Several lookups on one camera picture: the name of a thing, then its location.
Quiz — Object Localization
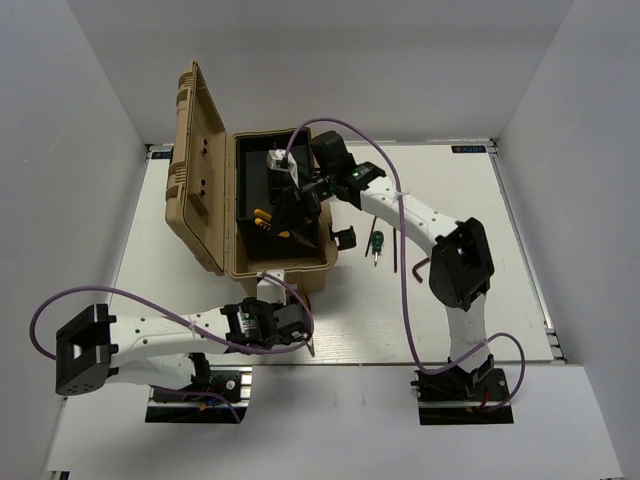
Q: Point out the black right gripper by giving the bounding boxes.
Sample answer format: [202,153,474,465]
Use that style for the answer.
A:
[267,169,336,235]

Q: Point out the green stubby phillips screwdriver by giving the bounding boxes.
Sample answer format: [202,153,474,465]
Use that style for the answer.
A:
[370,230,384,265]

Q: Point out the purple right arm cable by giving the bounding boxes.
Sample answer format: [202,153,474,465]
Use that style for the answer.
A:
[285,117,526,414]

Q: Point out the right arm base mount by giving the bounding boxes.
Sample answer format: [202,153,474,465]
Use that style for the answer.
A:
[410,368,514,426]

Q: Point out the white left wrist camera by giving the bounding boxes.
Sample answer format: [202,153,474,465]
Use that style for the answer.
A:
[256,270,287,305]

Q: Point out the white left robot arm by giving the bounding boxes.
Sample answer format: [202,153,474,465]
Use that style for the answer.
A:
[55,298,312,399]

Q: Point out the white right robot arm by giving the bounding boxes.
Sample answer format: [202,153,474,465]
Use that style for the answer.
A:
[266,131,495,399]

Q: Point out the small bronze hex key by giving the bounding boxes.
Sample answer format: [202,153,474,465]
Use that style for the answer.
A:
[364,216,377,258]

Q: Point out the long thin bronze hex key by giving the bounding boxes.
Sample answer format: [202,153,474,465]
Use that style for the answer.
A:
[392,228,398,274]

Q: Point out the black toolbox tray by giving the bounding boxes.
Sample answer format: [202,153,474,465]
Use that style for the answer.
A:
[234,129,318,261]

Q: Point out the tan plastic toolbox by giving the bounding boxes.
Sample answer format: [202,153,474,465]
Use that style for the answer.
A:
[165,62,357,295]

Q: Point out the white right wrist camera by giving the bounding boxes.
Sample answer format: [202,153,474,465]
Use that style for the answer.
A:
[266,149,299,186]

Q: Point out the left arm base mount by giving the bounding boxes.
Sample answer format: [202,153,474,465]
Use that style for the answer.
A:
[145,366,252,425]

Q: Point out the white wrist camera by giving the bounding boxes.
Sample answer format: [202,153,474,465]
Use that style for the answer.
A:
[266,149,299,186]
[256,270,287,305]

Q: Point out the yellow black pliers in toolbox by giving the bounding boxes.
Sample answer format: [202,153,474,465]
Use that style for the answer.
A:
[254,208,272,233]

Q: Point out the yellow black needle-nose pliers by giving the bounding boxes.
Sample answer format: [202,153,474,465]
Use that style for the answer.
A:
[277,230,317,249]

